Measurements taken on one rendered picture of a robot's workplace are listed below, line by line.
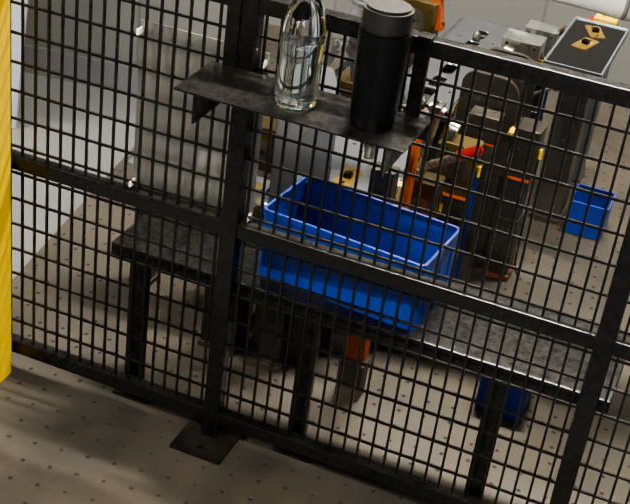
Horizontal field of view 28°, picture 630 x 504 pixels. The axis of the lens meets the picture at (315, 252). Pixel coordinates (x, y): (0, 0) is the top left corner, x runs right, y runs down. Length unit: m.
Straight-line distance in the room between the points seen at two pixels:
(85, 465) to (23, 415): 0.18
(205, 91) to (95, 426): 0.75
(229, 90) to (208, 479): 0.73
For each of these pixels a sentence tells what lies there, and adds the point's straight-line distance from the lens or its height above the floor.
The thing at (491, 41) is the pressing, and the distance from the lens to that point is 3.52.
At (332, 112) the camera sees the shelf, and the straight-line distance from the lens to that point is 1.84.
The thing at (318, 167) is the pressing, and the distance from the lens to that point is 2.32.
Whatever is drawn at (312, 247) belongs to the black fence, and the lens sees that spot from 2.03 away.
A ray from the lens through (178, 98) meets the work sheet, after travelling 2.06.
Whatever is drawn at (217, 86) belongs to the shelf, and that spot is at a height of 1.43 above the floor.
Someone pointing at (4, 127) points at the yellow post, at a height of 1.22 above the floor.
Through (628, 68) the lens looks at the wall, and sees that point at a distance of 4.94.
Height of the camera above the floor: 2.17
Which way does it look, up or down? 30 degrees down
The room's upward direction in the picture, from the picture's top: 8 degrees clockwise
